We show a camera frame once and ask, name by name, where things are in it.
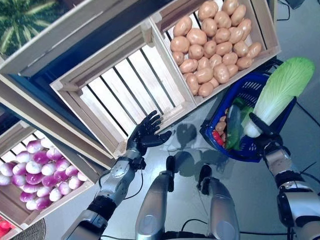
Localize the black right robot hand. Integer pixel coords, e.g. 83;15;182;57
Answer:
248;112;285;157

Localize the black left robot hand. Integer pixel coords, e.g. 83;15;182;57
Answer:
126;109;173;157

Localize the blue plastic shopping basket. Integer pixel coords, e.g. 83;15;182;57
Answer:
199;72;297;163

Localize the black left robot foot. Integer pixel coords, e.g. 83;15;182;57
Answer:
165;155;179;193

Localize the black robot foot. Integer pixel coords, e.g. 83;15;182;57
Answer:
165;155;179;193
196;164;213;196

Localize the red pepper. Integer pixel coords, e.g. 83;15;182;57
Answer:
211;131;225;146

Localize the light wooden slatted crate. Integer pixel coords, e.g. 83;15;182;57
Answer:
0;119;97;230
49;19;198;160
0;0;176;77
149;0;282;106

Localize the black right robot foot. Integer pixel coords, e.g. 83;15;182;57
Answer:
196;164;213;196

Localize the silver left robot leg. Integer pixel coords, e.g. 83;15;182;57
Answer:
134;171;175;240

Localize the dark robot waist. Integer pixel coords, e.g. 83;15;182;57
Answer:
162;231;208;240

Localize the black power adapter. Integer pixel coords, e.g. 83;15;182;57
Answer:
286;0;305;10

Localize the red vegetable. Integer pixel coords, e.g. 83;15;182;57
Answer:
0;216;12;232

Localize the green striped pumpkin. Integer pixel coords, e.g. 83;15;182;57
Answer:
0;0;68;57

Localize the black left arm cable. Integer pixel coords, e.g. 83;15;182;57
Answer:
98;167;145;201

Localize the black floor cable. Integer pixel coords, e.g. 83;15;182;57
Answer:
294;101;320;121

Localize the wooden display shelf frame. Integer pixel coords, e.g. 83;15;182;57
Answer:
0;0;281;240

